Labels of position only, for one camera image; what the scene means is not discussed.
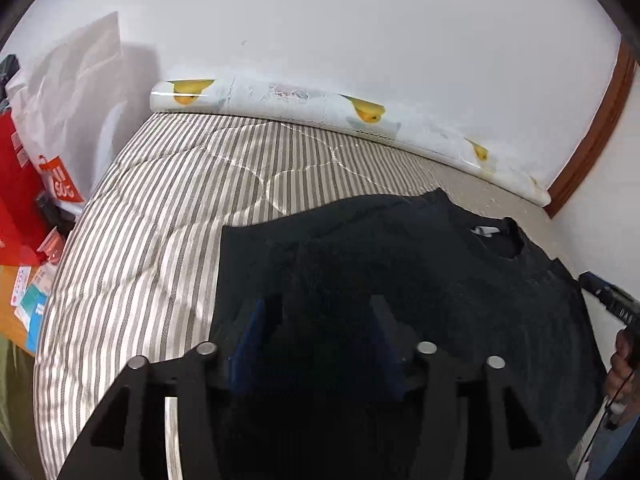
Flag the papers on table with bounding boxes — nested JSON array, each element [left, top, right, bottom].
[[11, 262, 58, 330]]

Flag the brown wooden door frame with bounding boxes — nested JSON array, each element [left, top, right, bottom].
[[544, 39, 636, 218]]

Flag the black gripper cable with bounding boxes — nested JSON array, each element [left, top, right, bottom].
[[572, 368, 637, 480]]

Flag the red paper shopping bag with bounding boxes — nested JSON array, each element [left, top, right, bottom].
[[0, 110, 51, 266]]

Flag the wooden bedside table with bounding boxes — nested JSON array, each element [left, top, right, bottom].
[[0, 266, 35, 356]]

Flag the person's right hand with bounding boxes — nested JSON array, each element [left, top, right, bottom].
[[604, 330, 639, 426]]

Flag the striped quilted bed cover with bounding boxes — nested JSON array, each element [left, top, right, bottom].
[[34, 113, 563, 478]]

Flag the green bed sheet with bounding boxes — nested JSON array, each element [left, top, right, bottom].
[[1, 336, 46, 479]]

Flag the white plastic shopping bag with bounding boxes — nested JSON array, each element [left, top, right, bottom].
[[8, 12, 129, 211]]

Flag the blue denim sleeve forearm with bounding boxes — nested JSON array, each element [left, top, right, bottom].
[[586, 416, 639, 480]]

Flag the blue box on table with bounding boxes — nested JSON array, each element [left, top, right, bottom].
[[21, 287, 48, 353]]

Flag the black sweatshirt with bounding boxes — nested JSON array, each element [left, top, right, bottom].
[[210, 190, 604, 479]]

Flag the plaid clothes in bag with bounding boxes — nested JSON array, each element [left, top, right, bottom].
[[0, 54, 20, 113]]

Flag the rolled duck print mat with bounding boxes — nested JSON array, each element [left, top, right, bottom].
[[150, 74, 551, 206]]

